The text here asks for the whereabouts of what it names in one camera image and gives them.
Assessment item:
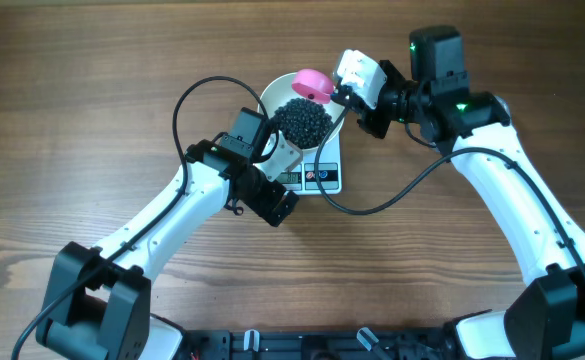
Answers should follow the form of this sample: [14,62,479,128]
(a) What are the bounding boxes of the right black cable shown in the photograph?
[313,87,585,360]

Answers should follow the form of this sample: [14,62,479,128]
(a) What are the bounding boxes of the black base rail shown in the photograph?
[174,327,466,360]

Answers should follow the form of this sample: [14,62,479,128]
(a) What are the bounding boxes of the left black cable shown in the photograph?
[10,75,273,360]

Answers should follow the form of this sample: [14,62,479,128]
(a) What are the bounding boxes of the white digital kitchen scale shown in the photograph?
[276,135,342,196]

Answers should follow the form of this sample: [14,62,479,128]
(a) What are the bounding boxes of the black cable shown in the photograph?
[10,75,273,360]
[313,87,585,360]

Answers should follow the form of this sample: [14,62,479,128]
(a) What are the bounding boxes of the black beans in bowl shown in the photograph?
[273,98,333,149]

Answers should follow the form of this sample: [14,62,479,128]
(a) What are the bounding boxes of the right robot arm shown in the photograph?
[334,25,585,359]

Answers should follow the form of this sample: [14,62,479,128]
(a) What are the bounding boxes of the pink scoop blue handle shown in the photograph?
[291,69,334,105]

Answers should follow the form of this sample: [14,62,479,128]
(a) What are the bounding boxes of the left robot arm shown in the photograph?
[35,135,302,359]

